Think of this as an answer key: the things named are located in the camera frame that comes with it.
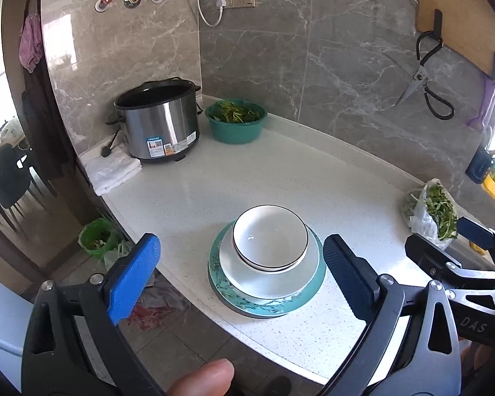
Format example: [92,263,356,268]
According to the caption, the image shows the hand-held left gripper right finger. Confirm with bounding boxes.
[322,234,466,396]

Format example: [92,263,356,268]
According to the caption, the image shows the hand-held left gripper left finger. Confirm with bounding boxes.
[20,233,166,396]

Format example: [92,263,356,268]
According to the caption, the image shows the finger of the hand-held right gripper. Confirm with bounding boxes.
[457,216,495,252]
[405,233,463,277]

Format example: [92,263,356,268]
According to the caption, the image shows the teal plate with white centre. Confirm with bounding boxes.
[218,223,320,298]

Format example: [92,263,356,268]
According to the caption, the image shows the teal plate with branch print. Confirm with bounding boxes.
[208,220,327,316]

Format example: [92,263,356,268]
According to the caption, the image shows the large white bowl dark rim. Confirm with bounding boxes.
[232,205,309,272]

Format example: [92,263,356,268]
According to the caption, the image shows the person's right hand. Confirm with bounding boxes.
[461,339,494,380]

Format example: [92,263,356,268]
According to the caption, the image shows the person's left hand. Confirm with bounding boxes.
[165,359,235,396]

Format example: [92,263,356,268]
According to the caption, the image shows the red plastic bag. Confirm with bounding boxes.
[128,289,190,331]

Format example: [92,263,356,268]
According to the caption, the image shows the plastic bag of greens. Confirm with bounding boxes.
[402,178,458,250]

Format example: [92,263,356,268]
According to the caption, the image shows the green plastic bucket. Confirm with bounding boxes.
[78,218,120,261]

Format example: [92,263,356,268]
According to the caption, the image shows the dark blue utensil holder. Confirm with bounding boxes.
[465,148,493,184]

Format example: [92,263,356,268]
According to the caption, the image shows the white folded towel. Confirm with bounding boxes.
[84,146,143,196]

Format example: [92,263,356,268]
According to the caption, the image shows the hanging purple utensil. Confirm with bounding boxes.
[467,78,495,130]

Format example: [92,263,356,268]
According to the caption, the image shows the stainless steel cooker pot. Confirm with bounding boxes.
[115,78,202,161]

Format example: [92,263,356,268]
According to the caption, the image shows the dark dining chair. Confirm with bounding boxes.
[0,144,54,232]

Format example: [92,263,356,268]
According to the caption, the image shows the green plastic basin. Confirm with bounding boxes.
[205,99,267,145]

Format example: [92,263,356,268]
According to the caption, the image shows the leafy greens in basin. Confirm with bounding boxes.
[210,100,262,125]

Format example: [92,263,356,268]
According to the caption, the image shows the wooden cutting board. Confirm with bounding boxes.
[414,0,495,77]

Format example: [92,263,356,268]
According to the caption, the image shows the pink hanging cloth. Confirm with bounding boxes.
[18,13,44,73]

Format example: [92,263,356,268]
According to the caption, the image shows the black power plug cord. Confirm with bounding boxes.
[101,130,122,158]

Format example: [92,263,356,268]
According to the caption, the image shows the black-handled kitchen scissors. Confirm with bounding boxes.
[395,31,455,120]

